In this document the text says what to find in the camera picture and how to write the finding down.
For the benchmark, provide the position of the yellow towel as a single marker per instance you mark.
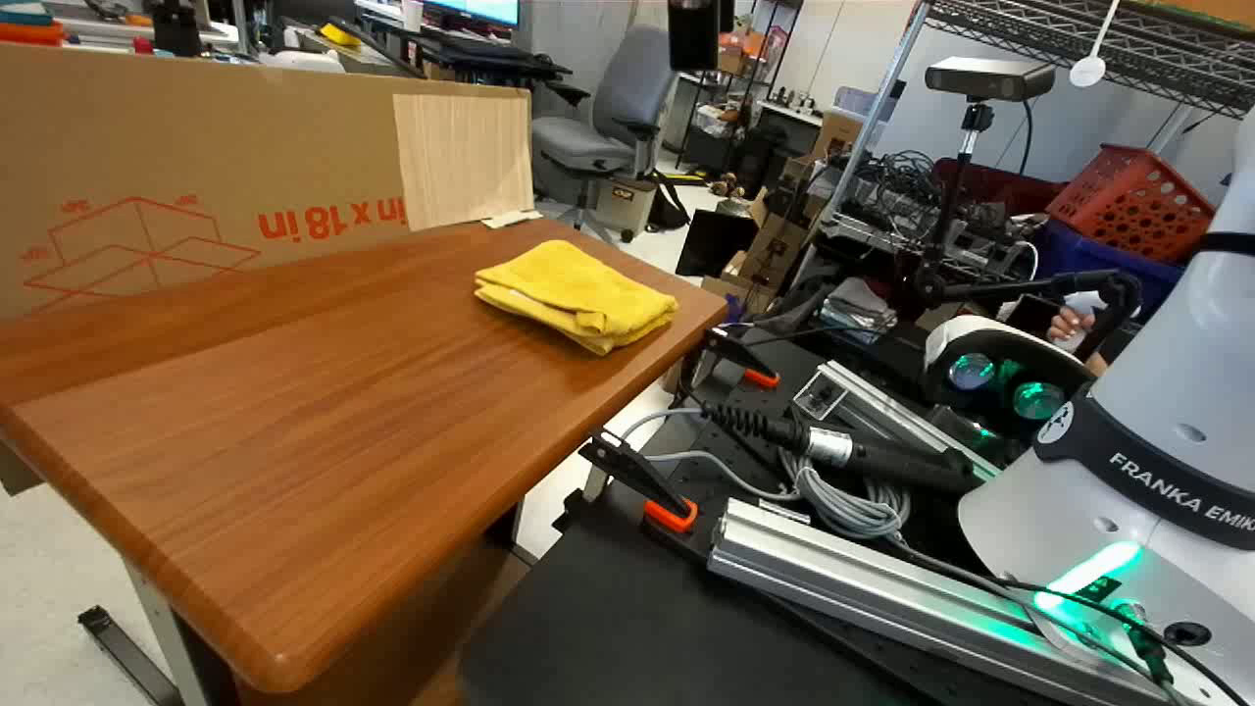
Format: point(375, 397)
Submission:
point(572, 300)

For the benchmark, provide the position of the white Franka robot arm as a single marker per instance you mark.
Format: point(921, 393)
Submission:
point(1179, 380)

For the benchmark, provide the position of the small black orange clamp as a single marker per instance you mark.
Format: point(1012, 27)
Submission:
point(748, 369)

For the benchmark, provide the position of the large black orange clamp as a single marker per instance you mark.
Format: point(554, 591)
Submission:
point(640, 488)

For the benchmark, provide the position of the black flat panel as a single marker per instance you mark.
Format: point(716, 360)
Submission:
point(716, 244)

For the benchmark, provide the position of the small brown cardboard box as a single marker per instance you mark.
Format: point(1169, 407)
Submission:
point(782, 250)

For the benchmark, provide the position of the grey office chair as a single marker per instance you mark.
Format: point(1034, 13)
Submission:
point(591, 142)

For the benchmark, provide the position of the silver metal box device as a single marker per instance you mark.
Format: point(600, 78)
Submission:
point(869, 402)

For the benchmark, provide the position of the black base mat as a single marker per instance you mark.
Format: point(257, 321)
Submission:
point(613, 612)

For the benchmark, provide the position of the black keyboard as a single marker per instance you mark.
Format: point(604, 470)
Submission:
point(493, 55)

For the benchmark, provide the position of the computer monitor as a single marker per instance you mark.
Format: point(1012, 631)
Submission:
point(476, 13)

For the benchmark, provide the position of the large brown cardboard box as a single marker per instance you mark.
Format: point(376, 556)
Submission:
point(199, 157)

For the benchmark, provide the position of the blue plastic bin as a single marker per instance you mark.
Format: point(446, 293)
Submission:
point(1098, 257)

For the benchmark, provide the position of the red plastic basket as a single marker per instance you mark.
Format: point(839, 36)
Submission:
point(1129, 203)

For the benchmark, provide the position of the white hanging ladle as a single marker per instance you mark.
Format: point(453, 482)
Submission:
point(1088, 68)

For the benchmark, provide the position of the grey metal table leg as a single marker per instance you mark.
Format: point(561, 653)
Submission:
point(162, 640)

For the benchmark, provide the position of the aluminium extrusion rail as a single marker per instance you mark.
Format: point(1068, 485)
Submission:
point(847, 574)

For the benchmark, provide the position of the black camera on stand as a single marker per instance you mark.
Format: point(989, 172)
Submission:
point(989, 78)

